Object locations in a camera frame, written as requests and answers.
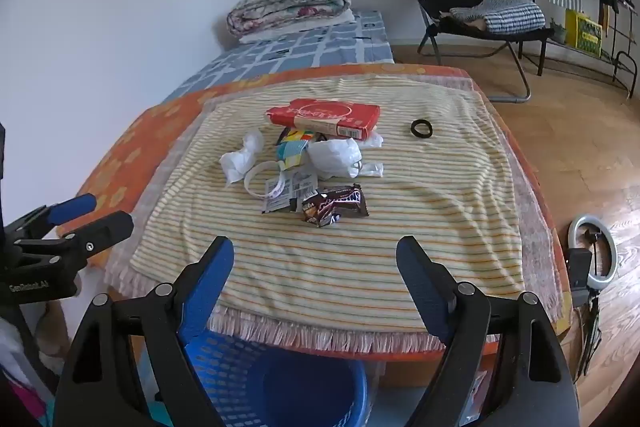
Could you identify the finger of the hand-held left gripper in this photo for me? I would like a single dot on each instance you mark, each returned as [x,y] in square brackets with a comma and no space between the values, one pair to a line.
[75,207]
[100,234]

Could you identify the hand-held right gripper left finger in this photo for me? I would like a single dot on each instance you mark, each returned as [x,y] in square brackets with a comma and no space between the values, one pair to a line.
[210,292]

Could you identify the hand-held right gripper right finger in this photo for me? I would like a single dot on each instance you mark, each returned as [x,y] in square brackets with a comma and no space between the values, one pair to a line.
[425,297]

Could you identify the white paper band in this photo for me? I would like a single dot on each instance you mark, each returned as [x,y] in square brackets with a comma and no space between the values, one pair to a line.
[248,182]

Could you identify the brown chocolate bar wrapper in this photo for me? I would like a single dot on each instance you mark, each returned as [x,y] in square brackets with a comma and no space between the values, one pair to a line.
[332,204]

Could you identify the blue plastic basket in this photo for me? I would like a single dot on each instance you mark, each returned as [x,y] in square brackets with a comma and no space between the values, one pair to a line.
[300,387]

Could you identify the white tissue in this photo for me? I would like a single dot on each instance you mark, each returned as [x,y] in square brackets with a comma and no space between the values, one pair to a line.
[240,159]

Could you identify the black white label packet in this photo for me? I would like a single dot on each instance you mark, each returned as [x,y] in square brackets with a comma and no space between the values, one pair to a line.
[297,187]

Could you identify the white plastic bag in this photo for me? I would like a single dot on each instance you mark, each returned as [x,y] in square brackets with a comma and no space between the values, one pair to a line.
[335,157]

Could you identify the red cardboard box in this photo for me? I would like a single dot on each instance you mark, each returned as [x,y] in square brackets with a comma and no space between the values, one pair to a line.
[325,117]

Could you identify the orange flower blanket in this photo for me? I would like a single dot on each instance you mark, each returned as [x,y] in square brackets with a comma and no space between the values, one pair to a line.
[125,152]

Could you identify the yellow striped blanket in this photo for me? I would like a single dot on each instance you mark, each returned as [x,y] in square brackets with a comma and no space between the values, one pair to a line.
[350,252]

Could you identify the striped cream blanket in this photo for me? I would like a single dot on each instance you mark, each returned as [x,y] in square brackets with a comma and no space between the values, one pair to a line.
[535,227]

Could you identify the colourful yellow teal packet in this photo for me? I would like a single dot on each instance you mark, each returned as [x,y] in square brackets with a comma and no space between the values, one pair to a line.
[292,149]

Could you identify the blue checked bed sheet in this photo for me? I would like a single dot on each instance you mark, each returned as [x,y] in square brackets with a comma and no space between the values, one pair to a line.
[300,47]

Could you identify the blue white checked cloth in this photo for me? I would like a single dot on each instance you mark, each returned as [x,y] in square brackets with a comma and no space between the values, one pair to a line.
[515,14]

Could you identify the folded floral quilt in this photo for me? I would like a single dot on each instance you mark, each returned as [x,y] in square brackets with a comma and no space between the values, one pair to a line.
[290,2]

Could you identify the small potted plant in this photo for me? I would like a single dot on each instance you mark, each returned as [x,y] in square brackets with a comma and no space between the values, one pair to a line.
[558,31]

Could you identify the black drying rack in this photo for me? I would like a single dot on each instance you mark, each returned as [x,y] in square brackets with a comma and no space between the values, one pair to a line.
[625,62]

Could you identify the yellow crate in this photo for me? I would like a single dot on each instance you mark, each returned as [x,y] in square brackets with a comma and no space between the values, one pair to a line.
[587,34]

